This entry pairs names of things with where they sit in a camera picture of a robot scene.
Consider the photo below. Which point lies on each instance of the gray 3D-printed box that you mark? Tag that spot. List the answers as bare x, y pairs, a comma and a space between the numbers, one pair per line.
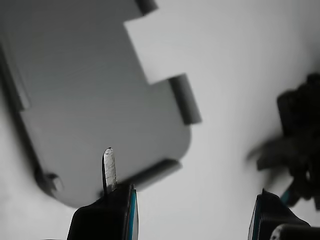
87, 87

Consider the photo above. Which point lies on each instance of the black camera on stand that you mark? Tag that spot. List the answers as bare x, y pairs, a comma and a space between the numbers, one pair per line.
297, 130

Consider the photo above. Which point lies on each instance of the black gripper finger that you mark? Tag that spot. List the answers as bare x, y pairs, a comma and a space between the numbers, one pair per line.
272, 220

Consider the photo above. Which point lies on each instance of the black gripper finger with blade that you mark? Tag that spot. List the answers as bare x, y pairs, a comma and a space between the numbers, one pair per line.
105, 220

